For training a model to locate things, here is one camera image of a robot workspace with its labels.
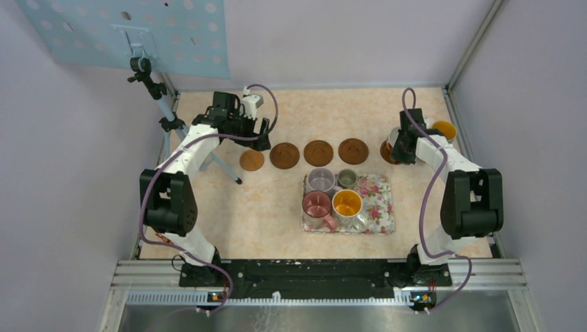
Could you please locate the white cup red handle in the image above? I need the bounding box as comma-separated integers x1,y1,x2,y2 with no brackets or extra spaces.
386,127,400,149

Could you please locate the small grey-green cup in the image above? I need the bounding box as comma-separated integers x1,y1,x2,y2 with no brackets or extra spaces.
336,169,359,190

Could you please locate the lilac mug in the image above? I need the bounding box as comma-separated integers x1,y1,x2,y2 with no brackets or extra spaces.
304,167,343,196

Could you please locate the floral tray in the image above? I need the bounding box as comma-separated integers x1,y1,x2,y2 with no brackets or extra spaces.
300,174,395,235

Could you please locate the brown coaster five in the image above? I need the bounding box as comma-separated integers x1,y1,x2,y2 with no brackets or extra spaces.
379,141,400,165

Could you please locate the blue tripod stand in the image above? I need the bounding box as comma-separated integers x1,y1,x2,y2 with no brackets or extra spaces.
127,55,243,185

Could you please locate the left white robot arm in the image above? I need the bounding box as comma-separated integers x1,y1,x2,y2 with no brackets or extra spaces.
139,88,274,286

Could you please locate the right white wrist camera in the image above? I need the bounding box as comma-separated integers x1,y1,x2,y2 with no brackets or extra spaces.
424,117,435,129

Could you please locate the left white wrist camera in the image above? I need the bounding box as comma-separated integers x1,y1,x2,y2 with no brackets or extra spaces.
241,86,264,120

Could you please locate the brown coaster two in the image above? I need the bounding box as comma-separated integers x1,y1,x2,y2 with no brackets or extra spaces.
303,140,334,167

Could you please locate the blue perforated board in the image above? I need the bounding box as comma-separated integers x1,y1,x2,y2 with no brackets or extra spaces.
17,0,231,79

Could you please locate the light brown small coaster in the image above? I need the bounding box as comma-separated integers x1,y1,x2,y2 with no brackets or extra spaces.
239,149,265,172

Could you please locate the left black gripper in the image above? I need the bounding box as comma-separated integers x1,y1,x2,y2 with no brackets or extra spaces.
227,108,270,151

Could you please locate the aluminium frame rail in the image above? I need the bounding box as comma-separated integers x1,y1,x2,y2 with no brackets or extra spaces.
99,259,545,331

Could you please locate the brown coaster three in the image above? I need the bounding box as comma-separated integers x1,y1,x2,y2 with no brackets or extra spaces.
338,138,369,165

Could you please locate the pink mug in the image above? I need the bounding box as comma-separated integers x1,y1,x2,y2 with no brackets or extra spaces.
302,190,338,232

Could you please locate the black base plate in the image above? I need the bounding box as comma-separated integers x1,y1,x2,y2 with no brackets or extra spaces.
179,259,453,299

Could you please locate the brown coaster one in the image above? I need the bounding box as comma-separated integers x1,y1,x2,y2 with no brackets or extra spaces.
269,142,300,169

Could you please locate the blue mug yellow inside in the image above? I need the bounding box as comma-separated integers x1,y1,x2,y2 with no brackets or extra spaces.
432,121,458,143

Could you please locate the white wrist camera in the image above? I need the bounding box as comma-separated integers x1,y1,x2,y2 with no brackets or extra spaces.
424,117,435,129
241,86,264,120

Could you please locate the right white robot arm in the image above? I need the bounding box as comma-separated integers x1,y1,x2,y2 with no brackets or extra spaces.
391,109,504,288

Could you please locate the glass mug orange inside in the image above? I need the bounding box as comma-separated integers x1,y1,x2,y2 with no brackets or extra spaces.
332,190,368,232

